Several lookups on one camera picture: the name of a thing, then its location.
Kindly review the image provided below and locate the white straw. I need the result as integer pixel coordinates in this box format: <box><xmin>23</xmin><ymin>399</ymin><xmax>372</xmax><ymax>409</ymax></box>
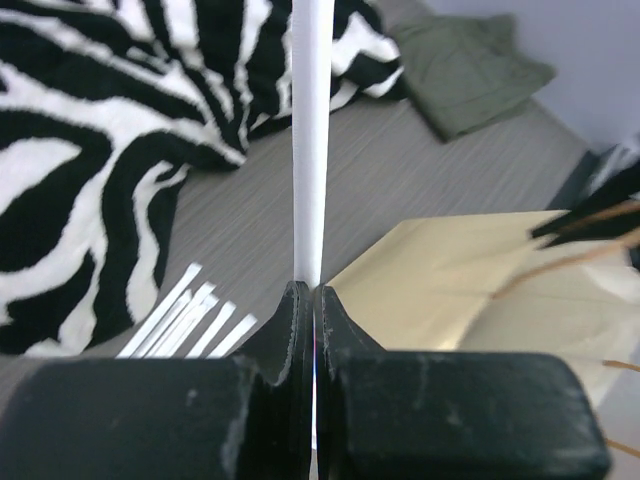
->
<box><xmin>207</xmin><ymin>315</ymin><xmax>257</xmax><ymax>359</ymax></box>
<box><xmin>291</xmin><ymin>1</ymin><xmax>334</xmax><ymax>289</ymax></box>
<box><xmin>148</xmin><ymin>294</ymin><xmax>219</xmax><ymax>358</ymax></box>
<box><xmin>186</xmin><ymin>301</ymin><xmax>236</xmax><ymax>358</ymax></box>
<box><xmin>131</xmin><ymin>282</ymin><xmax>216</xmax><ymax>358</ymax></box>
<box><xmin>116</xmin><ymin>263</ymin><xmax>202</xmax><ymax>359</ymax></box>

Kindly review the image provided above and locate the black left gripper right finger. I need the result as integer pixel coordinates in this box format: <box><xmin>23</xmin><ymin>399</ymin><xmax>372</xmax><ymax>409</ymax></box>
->
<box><xmin>315</xmin><ymin>286</ymin><xmax>610</xmax><ymax>479</ymax></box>

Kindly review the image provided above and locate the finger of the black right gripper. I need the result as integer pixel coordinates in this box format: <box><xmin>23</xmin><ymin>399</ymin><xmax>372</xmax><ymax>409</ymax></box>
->
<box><xmin>529</xmin><ymin>160</ymin><xmax>639</xmax><ymax>248</ymax></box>

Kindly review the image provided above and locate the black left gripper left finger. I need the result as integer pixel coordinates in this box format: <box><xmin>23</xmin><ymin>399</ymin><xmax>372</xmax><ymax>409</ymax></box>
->
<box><xmin>1</xmin><ymin>282</ymin><xmax>314</xmax><ymax>479</ymax></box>

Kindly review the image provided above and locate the olive green folded cloth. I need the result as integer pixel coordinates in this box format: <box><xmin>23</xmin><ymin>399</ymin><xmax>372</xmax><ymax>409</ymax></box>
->
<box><xmin>391</xmin><ymin>14</ymin><xmax>556</xmax><ymax>143</ymax></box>

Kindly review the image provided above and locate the brown paper takeout bag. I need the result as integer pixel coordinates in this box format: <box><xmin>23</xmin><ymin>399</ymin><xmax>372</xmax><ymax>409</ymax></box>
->
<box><xmin>331</xmin><ymin>211</ymin><xmax>639</xmax><ymax>405</ymax></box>

